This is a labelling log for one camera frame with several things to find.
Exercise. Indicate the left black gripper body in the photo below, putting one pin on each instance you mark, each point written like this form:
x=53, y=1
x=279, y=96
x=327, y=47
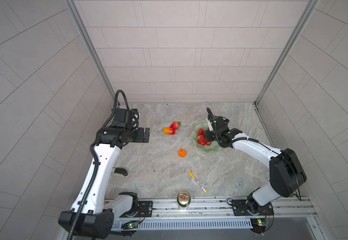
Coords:
x=136, y=135

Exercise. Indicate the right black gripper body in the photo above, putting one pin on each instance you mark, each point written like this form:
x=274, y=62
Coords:
x=212, y=135

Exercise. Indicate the red lychee cluster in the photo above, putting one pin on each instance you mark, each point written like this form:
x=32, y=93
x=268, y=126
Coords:
x=202, y=138

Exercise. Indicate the small orange fake tangerine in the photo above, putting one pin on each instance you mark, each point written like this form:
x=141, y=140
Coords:
x=182, y=153

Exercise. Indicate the red fake strawberry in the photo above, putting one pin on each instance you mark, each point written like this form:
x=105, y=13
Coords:
x=175, y=125

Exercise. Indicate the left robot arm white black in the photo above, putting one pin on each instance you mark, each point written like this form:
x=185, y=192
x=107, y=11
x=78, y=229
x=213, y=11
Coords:
x=88, y=216

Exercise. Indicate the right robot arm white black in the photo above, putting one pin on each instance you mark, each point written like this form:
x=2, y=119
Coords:
x=286, y=172

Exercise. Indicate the light green wavy fruit bowl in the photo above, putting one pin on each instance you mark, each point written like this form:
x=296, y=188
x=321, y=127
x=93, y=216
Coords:
x=214, y=147

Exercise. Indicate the yellow capped white marker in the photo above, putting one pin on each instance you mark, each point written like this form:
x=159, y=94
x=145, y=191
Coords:
x=199, y=184

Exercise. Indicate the metal drink can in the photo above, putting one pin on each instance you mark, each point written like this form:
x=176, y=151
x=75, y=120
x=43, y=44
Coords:
x=183, y=200

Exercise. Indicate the left green circuit board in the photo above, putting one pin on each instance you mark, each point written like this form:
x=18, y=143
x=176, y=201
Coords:
x=130, y=225

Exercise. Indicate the green circuit board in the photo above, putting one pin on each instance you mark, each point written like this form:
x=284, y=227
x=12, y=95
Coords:
x=130, y=225
x=259, y=226

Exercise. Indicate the right green circuit board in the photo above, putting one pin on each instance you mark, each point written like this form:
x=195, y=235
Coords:
x=259, y=226

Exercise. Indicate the aluminium mounting rail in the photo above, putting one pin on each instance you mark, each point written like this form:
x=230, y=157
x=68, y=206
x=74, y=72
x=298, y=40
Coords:
x=224, y=208

